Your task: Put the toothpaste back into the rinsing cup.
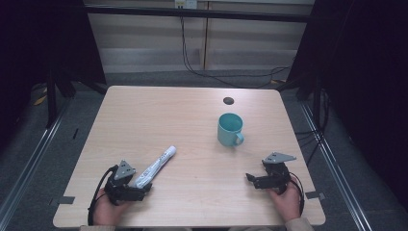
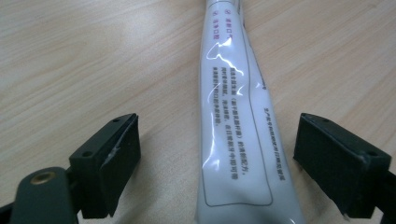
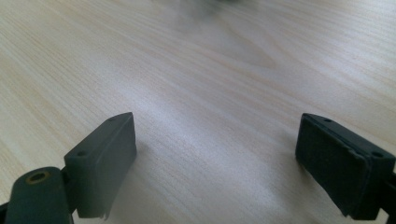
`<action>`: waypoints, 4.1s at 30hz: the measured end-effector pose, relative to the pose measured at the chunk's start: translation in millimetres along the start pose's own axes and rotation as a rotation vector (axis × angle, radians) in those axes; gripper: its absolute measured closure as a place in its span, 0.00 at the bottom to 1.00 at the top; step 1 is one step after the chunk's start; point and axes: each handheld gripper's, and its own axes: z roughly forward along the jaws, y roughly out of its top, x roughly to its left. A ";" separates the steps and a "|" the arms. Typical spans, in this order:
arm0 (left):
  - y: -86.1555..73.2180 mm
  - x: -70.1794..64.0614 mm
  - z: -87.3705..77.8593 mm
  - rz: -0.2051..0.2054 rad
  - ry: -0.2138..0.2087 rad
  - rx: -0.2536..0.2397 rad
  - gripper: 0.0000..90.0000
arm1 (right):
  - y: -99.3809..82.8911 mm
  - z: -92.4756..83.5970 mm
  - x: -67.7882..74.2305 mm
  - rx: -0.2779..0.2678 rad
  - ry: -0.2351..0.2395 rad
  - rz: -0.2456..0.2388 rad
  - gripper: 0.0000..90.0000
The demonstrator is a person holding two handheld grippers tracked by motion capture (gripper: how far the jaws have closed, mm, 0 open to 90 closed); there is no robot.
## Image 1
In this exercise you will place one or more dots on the teal cup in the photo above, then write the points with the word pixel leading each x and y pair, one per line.
pixel 229 131

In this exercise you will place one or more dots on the person's left hand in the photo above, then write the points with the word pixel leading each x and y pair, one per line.
pixel 107 211

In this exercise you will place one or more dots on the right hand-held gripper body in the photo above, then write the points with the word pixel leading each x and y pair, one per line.
pixel 276 173

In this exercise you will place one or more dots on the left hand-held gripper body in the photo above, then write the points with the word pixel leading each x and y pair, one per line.
pixel 119 187

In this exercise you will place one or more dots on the black horizontal frame bar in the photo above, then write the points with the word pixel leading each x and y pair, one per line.
pixel 198 14

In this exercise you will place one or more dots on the round dark table grommet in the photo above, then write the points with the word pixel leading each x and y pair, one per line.
pixel 228 100

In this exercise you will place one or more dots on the dark curtain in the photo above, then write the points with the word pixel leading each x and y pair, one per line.
pixel 362 80
pixel 41 48

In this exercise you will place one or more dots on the metal floor rail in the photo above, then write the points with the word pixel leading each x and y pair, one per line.
pixel 29 170
pixel 336 176

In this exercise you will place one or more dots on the white marker pen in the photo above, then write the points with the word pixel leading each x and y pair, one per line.
pixel 156 166

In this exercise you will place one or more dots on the person's right hand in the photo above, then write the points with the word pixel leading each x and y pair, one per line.
pixel 287 202

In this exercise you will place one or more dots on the grey tape strip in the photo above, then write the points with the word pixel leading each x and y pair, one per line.
pixel 314 194
pixel 66 200

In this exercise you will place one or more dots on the white wall socket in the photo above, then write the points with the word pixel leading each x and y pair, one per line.
pixel 185 4

